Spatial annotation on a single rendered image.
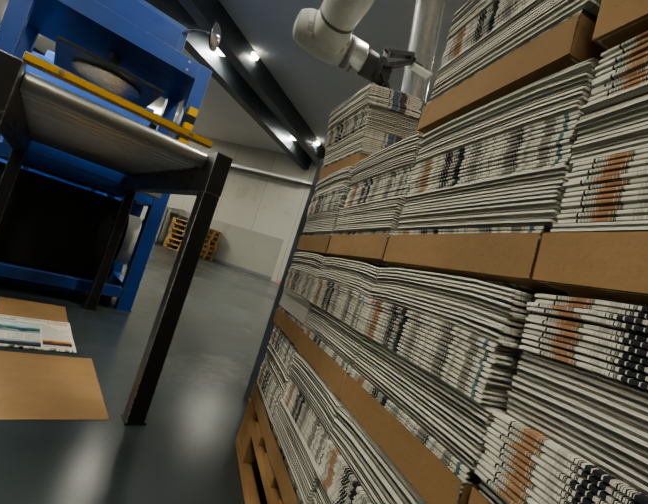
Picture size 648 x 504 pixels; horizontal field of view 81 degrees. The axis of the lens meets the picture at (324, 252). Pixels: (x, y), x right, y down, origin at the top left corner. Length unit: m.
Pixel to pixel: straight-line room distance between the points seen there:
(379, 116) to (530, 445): 0.84
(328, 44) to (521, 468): 1.03
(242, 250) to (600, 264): 10.16
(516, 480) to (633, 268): 0.18
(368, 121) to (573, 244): 0.73
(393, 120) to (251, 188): 9.74
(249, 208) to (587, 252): 10.32
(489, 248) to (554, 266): 0.08
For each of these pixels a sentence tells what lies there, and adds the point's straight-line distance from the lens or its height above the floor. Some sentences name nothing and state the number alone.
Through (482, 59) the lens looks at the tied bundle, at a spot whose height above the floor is 0.91.
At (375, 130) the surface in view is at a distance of 1.02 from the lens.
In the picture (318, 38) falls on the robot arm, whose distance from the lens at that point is 1.15.
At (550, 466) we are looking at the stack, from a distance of 0.35.
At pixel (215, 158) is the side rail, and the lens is 1.16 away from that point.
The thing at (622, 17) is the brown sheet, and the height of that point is 0.85.
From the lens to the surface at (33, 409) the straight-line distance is 1.30.
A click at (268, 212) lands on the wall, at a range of 10.28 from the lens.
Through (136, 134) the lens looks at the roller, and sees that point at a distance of 1.18.
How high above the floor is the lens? 0.56
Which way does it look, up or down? 3 degrees up
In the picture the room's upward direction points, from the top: 17 degrees clockwise
